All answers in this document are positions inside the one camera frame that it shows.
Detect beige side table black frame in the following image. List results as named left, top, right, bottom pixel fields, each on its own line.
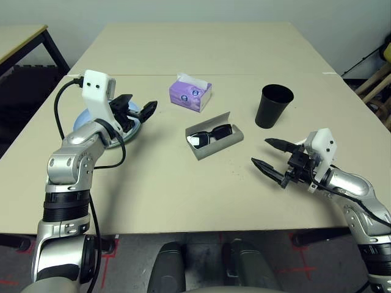
left=0, top=24, right=70, bottom=77

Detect white tissue sheet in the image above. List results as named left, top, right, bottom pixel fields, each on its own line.
left=176, top=72, right=208, bottom=90

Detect black sunglasses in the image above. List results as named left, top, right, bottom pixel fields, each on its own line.
left=186, top=123, right=233, bottom=150

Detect blue plastic plate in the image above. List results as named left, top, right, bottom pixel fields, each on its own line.
left=73, top=102, right=143, bottom=144

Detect red floor tape cross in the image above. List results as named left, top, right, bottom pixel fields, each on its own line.
left=279, top=234, right=318, bottom=280
left=102, top=234, right=123, bottom=289

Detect grey glasses case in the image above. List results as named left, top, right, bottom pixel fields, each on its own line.
left=185, top=111, right=244, bottom=161

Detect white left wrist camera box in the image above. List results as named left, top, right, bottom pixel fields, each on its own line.
left=82, top=69, right=122, bottom=135

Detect purple tissue box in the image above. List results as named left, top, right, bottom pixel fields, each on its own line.
left=169, top=81, right=213, bottom=114

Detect black plastic cup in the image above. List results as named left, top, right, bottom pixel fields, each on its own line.
left=255, top=84, right=294, bottom=129

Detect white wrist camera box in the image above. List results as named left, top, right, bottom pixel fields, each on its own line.
left=82, top=69, right=122, bottom=135
left=304, top=128, right=338, bottom=193

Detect dark grey right robot leg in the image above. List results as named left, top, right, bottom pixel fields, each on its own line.
left=224, top=239, right=285, bottom=293

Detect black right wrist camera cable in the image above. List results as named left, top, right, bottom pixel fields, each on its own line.
left=308, top=166, right=391, bottom=228

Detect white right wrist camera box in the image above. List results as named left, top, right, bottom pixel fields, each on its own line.
left=304, top=128, right=338, bottom=193

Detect thin black pole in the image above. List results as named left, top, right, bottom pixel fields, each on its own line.
left=340, top=45, right=384, bottom=77

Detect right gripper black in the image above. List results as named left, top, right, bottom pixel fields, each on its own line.
left=250, top=137, right=320, bottom=187

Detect dark grey left robot leg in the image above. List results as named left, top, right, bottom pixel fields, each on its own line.
left=147, top=242, right=186, bottom=293

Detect green seat wooden stool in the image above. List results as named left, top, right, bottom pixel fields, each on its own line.
left=356, top=42, right=391, bottom=129

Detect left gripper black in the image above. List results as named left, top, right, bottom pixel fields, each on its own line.
left=108, top=93, right=158, bottom=131

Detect dark grey robot leg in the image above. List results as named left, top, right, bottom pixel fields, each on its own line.
left=147, top=242, right=186, bottom=293
left=224, top=239, right=285, bottom=293

